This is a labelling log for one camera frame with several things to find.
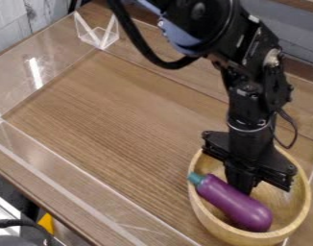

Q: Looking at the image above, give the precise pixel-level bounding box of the purple toy eggplant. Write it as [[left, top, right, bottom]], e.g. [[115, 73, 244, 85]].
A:
[[187, 172, 272, 233]]

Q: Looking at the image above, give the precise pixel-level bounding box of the brown wooden bowl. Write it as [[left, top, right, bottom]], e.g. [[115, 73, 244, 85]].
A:
[[187, 147, 311, 246]]

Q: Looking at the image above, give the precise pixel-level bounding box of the black device with yellow label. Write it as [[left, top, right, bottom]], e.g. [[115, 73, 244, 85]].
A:
[[0, 215, 68, 246]]

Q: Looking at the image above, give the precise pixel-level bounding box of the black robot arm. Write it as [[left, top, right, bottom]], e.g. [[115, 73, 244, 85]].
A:
[[106, 0, 296, 193]]

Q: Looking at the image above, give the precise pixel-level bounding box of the black cable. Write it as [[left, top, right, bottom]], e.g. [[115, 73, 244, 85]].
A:
[[0, 218, 53, 246]]

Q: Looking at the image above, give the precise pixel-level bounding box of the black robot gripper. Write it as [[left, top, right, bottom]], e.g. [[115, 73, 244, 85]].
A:
[[201, 120, 296, 194]]

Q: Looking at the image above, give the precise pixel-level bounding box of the clear acrylic corner bracket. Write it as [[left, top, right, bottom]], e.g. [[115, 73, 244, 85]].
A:
[[73, 12, 119, 50]]

